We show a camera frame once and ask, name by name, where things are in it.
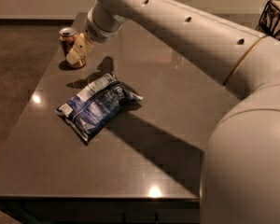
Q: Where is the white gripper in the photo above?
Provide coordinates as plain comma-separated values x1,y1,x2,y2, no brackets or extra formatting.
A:
66,2,127,64

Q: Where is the orange gold soda can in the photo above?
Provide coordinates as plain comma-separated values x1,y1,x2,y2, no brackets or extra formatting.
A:
59,27,86,69

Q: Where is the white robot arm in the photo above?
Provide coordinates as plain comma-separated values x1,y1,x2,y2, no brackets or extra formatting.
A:
66,0,280,224

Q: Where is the blue white chip bag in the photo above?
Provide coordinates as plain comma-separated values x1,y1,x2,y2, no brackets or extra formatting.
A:
55,73,143,144

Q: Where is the black wire basket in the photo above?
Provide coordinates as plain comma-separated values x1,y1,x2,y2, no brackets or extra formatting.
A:
258,0,280,41

